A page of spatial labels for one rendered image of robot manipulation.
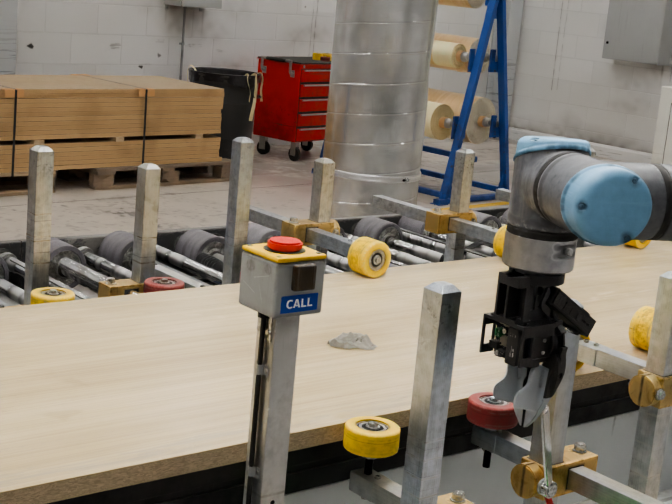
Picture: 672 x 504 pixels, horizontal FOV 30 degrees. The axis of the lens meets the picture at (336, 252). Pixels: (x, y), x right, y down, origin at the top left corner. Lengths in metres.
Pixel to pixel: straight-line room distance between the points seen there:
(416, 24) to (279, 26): 5.09
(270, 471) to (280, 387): 0.10
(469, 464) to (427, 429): 0.44
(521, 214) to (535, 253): 0.05
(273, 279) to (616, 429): 1.09
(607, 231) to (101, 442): 0.72
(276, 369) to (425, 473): 0.31
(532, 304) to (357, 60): 4.31
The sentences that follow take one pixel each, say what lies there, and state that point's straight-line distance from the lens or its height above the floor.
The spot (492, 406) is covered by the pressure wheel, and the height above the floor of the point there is 0.91.
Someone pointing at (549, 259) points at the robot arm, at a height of 1.21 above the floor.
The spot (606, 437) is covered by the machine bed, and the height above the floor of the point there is 0.76.
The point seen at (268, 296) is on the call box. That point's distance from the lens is 1.40.
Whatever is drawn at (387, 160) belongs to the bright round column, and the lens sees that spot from 5.87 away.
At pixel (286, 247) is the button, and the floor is 1.23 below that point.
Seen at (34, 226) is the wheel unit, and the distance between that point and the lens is 2.48.
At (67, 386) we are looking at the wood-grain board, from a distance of 1.90.
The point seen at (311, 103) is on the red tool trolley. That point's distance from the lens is 10.16.
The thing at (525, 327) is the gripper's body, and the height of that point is 1.13.
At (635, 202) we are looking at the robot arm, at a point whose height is 1.31.
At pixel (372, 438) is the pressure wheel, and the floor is 0.90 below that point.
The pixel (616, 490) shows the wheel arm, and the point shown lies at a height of 0.86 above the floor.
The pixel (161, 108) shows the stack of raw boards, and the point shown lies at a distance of 8.54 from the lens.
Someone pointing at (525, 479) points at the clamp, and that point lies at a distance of 1.84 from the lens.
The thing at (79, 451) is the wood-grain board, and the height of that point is 0.90.
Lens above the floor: 1.53
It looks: 13 degrees down
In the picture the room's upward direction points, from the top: 5 degrees clockwise
